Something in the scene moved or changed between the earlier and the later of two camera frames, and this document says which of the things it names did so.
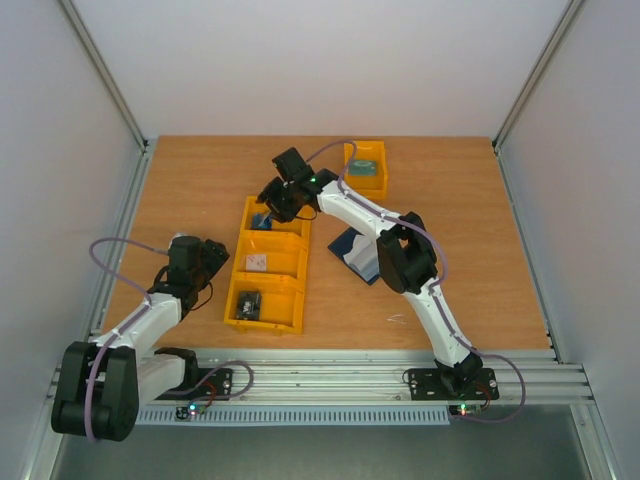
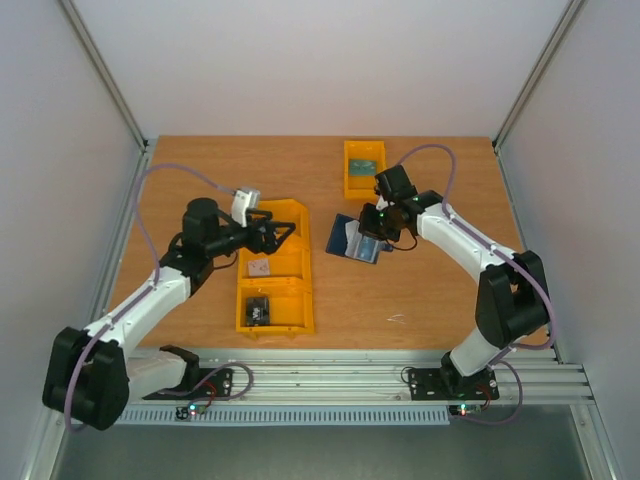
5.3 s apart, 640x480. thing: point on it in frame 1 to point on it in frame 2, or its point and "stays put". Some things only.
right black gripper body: x=279 y=201 to x=373 y=232
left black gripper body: x=216 y=257 to x=254 y=244
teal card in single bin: x=362 y=167 stays put
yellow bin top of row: x=294 y=234 stays put
